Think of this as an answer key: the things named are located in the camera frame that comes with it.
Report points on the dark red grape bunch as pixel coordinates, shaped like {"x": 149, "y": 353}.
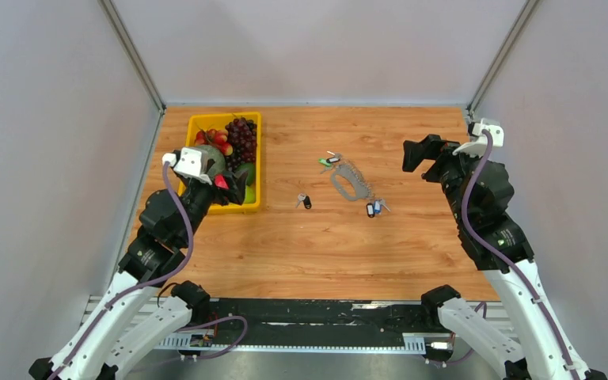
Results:
{"x": 243, "y": 138}

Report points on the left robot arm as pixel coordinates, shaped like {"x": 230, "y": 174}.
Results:
{"x": 103, "y": 347}

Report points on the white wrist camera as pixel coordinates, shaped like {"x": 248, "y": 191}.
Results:
{"x": 482, "y": 133}
{"x": 190, "y": 163}

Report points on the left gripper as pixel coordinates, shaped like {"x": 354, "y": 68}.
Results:
{"x": 236, "y": 191}

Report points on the aluminium frame post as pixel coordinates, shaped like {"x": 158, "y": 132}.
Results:
{"x": 120, "y": 29}
{"x": 510, "y": 40}

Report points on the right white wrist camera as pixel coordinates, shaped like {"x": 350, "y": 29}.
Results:
{"x": 482, "y": 133}

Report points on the left aluminium frame post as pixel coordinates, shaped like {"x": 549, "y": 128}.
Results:
{"x": 120, "y": 29}

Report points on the key with black tag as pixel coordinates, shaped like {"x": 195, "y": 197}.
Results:
{"x": 304, "y": 200}

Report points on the yellow plastic fruit bin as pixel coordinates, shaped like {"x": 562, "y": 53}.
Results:
{"x": 218, "y": 121}

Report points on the light green pear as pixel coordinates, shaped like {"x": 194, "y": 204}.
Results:
{"x": 250, "y": 195}

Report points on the right aluminium frame post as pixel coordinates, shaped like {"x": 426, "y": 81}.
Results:
{"x": 510, "y": 40}

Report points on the red peaches cluster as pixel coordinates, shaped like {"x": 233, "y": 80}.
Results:
{"x": 218, "y": 138}

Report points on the dark green avocado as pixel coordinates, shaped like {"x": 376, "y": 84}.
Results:
{"x": 247, "y": 171}

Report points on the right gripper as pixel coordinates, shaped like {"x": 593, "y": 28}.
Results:
{"x": 430, "y": 147}

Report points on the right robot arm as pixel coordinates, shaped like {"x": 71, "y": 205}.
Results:
{"x": 478, "y": 192}

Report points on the keys with blue black tags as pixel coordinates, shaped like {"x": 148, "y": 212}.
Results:
{"x": 376, "y": 207}

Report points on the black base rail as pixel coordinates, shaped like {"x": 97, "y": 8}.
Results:
{"x": 313, "y": 326}

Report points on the green round melon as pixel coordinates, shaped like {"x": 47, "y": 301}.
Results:
{"x": 219, "y": 160}

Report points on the red apple middle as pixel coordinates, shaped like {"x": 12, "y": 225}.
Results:
{"x": 220, "y": 182}

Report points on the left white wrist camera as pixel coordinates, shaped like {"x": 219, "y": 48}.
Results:
{"x": 190, "y": 163}

